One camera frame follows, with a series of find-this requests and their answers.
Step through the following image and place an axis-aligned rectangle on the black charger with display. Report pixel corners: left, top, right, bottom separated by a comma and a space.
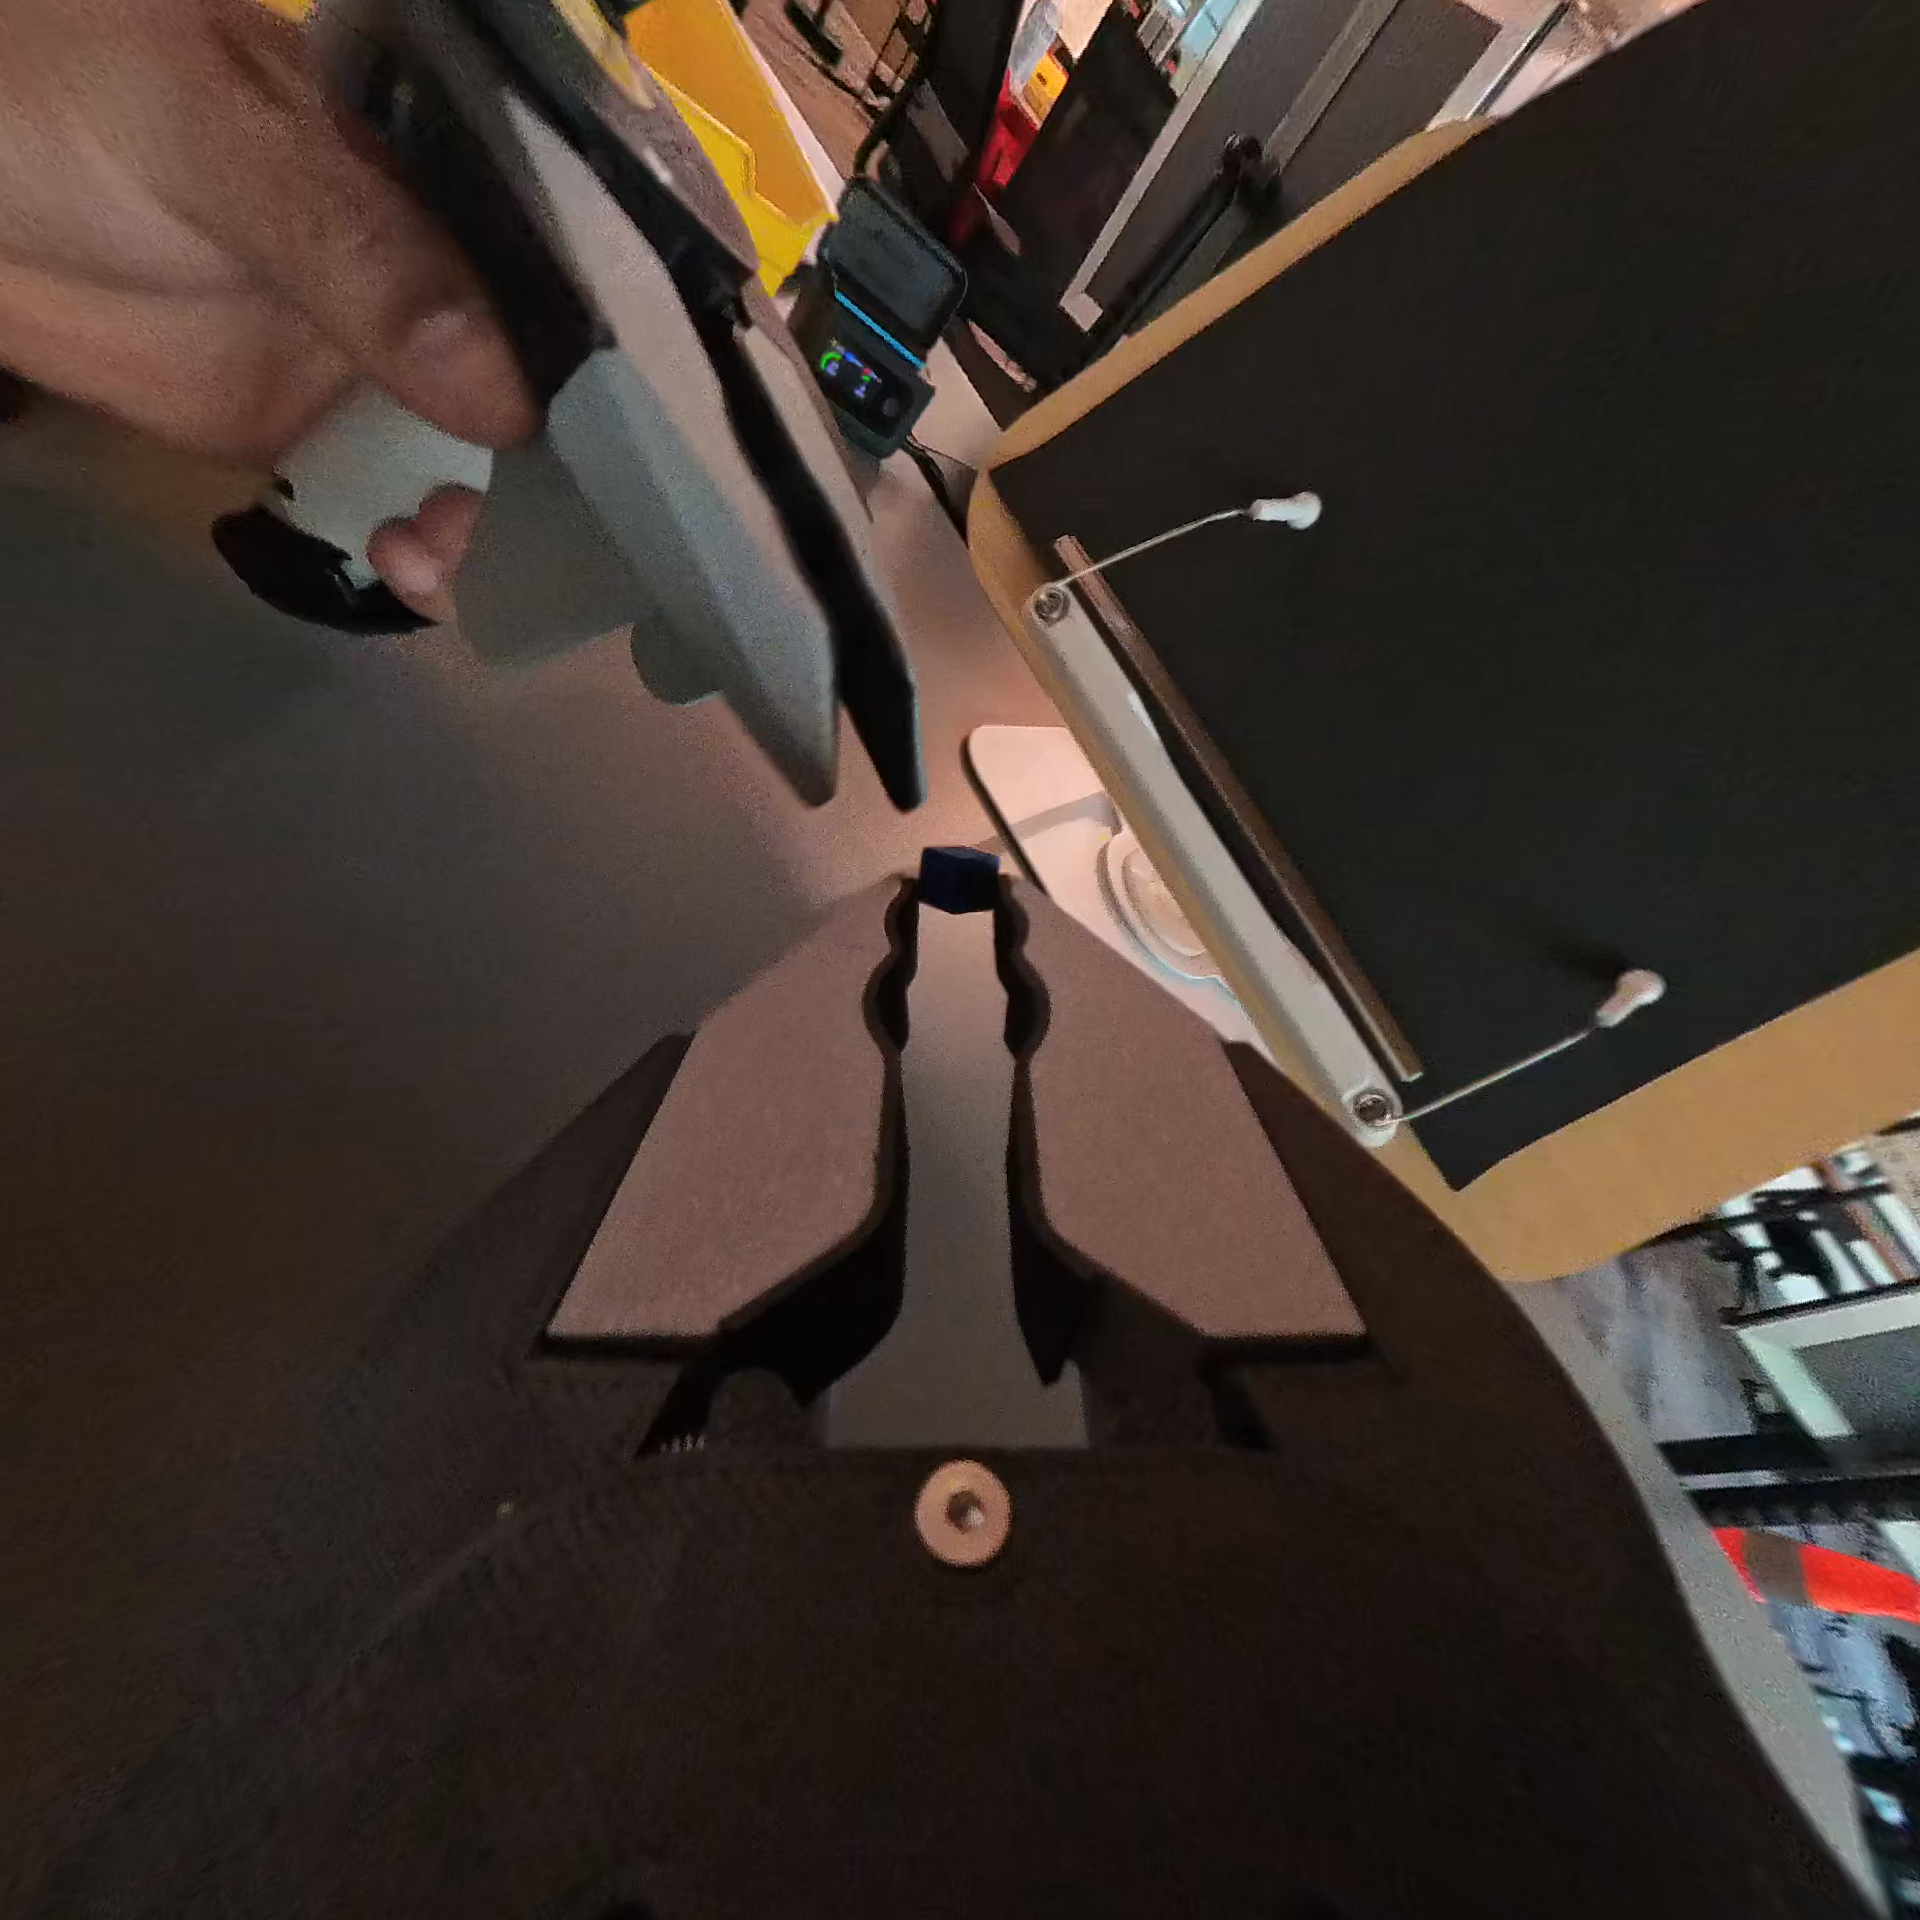
786, 177, 971, 460

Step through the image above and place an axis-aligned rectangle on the red and white object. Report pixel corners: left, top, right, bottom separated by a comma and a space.
1709, 1523, 1920, 1635

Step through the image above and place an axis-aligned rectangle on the metal page holder clip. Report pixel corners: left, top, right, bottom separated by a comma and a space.
1359, 969, 1671, 1131
1049, 490, 1327, 607

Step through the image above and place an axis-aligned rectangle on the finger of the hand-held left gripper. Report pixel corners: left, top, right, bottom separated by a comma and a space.
451, 90, 847, 807
732, 298, 929, 817

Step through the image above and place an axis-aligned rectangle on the black metal rack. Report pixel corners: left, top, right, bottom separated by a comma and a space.
1650, 1117, 1920, 1503

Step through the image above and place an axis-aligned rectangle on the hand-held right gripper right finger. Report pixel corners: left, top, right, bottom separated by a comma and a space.
989, 877, 1373, 1389

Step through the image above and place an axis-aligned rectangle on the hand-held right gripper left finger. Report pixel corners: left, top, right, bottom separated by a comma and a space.
545, 877, 916, 1409

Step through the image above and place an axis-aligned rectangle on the yellow plastic bin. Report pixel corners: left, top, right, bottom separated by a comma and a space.
623, 0, 837, 298

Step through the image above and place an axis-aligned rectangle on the person's left hand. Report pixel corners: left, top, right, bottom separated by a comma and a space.
0, 0, 545, 626

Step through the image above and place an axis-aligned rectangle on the black cable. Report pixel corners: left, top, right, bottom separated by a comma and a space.
897, 432, 986, 545

